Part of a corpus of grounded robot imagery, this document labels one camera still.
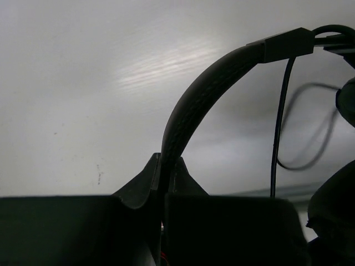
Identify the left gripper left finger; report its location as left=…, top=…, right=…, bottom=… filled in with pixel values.
left=1, top=153, right=160, bottom=265

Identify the black headset with cable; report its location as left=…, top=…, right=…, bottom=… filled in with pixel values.
left=160, top=24, right=355, bottom=266

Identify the aluminium rail front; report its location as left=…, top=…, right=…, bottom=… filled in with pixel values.
left=233, top=183, right=321, bottom=199

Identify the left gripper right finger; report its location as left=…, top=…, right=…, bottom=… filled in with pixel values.
left=164, top=159, right=308, bottom=265

